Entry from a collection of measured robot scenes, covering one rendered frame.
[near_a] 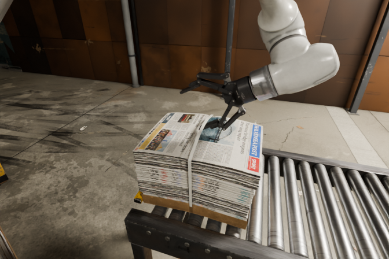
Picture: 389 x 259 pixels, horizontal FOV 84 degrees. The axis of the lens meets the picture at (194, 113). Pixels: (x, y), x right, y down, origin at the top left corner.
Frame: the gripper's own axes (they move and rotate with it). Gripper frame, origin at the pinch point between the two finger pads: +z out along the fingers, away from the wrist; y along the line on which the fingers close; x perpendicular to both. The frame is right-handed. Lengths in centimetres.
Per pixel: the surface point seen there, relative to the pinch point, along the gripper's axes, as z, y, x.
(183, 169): 4.8, 12.3, -14.5
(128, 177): 126, 60, 64
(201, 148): -0.5, 10.2, -9.0
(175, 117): 13.4, 3.2, 8.9
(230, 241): -0.6, 37.0, -19.7
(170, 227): 16.2, 28.2, -20.7
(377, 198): -44, 61, 14
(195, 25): 77, -44, 292
